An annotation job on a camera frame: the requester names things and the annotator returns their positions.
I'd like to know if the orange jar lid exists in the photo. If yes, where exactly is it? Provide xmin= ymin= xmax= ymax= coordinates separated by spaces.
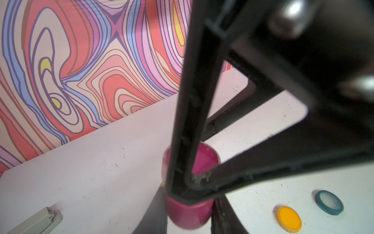
xmin=276 ymin=206 xmax=303 ymax=233

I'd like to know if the magenta paint jar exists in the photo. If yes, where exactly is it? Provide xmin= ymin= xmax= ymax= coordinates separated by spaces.
xmin=166 ymin=142 xmax=221 ymax=230

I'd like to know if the teal jar lid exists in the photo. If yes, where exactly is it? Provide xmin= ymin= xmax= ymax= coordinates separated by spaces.
xmin=315 ymin=190 xmax=344 ymax=215

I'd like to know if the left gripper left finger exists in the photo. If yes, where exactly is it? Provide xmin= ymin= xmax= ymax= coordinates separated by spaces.
xmin=132 ymin=184 xmax=168 ymax=234

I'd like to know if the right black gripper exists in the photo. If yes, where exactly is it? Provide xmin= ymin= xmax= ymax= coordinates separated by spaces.
xmin=228 ymin=1 xmax=374 ymax=123

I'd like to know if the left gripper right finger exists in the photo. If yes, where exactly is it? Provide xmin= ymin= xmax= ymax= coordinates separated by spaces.
xmin=211 ymin=196 xmax=248 ymax=234

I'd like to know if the grey stapler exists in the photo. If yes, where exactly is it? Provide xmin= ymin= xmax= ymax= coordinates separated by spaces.
xmin=8 ymin=207 xmax=63 ymax=234

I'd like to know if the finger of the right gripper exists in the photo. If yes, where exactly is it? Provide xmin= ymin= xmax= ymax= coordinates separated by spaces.
xmin=165 ymin=1 xmax=240 ymax=205
xmin=184 ymin=110 xmax=374 ymax=202

